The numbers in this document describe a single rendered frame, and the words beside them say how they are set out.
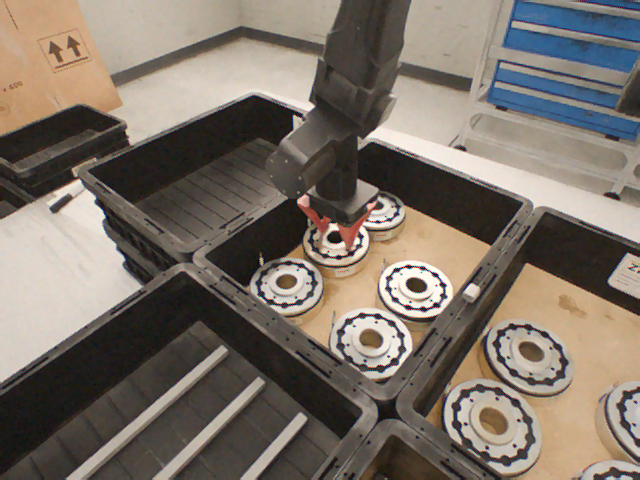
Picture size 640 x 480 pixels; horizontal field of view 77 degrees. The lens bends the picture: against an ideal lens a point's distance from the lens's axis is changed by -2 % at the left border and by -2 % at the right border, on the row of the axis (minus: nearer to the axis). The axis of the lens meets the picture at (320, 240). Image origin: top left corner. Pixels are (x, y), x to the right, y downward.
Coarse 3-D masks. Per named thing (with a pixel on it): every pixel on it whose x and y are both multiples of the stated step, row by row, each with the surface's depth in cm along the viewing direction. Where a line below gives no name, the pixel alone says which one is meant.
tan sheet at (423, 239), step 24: (408, 216) 73; (408, 240) 68; (432, 240) 68; (456, 240) 68; (432, 264) 64; (456, 264) 64; (336, 288) 61; (360, 288) 61; (456, 288) 61; (336, 312) 58; (312, 336) 55
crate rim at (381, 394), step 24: (360, 144) 71; (384, 144) 71; (432, 168) 67; (504, 192) 61; (264, 216) 58; (216, 240) 54; (504, 240) 54; (480, 264) 51; (240, 288) 48; (264, 312) 45; (456, 312) 45; (432, 336) 43; (336, 360) 42; (408, 360) 41; (360, 384) 39; (384, 408) 39
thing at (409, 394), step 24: (528, 216) 57; (552, 216) 58; (624, 240) 54; (504, 264) 51; (480, 288) 48; (456, 336) 43; (432, 360) 41; (408, 384) 39; (408, 408) 37; (432, 432) 36; (456, 456) 34
